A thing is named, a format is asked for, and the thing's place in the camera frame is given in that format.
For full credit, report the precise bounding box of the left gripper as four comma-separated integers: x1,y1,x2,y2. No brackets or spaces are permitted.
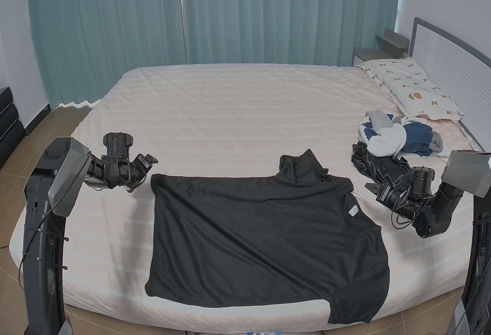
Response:
125,154,159,193

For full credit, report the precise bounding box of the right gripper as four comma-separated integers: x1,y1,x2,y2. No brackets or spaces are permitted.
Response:
364,182,414,219

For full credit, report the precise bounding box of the black T-shirt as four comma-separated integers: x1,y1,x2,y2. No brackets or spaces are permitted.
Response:
145,149,391,326

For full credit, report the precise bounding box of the pile of clothes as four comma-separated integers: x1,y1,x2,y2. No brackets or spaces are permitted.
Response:
358,110,443,158

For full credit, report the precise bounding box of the bed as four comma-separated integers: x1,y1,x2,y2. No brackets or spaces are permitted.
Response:
9,17,491,326

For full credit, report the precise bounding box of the black satin garment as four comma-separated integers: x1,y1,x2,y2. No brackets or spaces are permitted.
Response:
351,141,413,188

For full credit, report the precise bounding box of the white printed pillow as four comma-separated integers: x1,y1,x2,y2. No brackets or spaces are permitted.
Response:
355,58,464,122

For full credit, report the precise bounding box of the grey bedside table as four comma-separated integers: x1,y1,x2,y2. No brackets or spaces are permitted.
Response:
353,28,409,67

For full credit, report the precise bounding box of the black chest of drawers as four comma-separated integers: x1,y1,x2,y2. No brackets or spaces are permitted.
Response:
0,87,20,169

